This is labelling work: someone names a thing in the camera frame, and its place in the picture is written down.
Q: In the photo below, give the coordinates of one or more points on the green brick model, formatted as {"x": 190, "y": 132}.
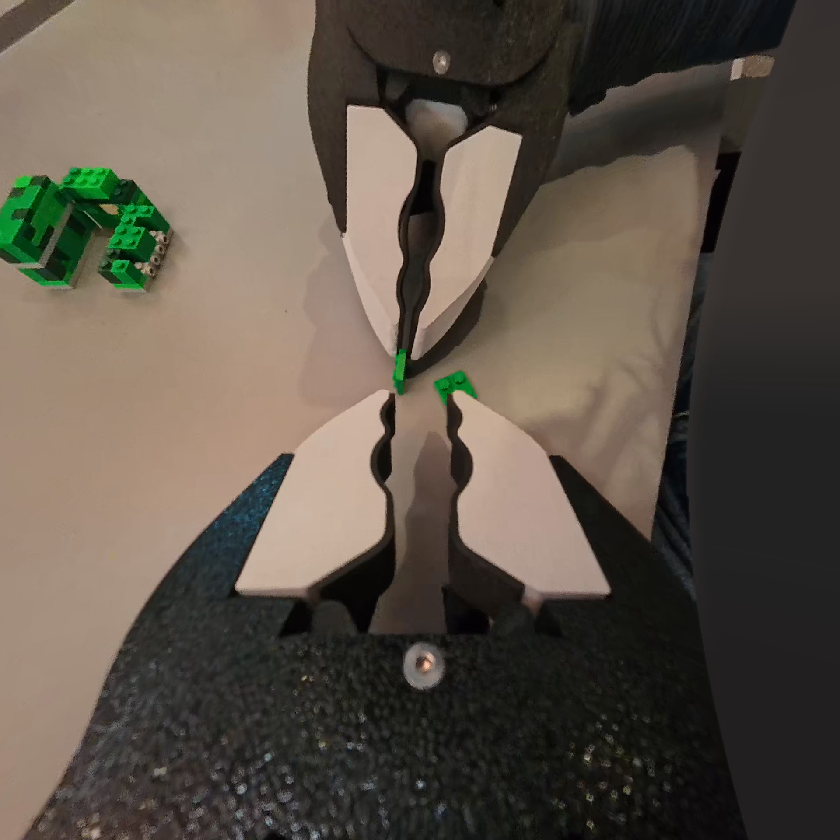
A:
{"x": 39, "y": 220}

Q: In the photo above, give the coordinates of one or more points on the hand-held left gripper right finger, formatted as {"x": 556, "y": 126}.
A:
{"x": 525, "y": 512}

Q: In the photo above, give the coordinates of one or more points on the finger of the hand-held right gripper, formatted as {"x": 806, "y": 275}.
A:
{"x": 374, "y": 197}
{"x": 476, "y": 197}

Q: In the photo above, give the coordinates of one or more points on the grey desk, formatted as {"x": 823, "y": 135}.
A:
{"x": 197, "y": 394}

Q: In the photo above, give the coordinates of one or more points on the small green brick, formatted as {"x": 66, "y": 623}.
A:
{"x": 399, "y": 375}

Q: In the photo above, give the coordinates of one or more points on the person's blue jeans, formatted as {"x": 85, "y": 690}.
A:
{"x": 679, "y": 426}

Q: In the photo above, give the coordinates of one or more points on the green wedge plate brick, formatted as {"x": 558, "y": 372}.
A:
{"x": 455, "y": 384}

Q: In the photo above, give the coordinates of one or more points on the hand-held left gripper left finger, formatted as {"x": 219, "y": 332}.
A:
{"x": 315, "y": 505}

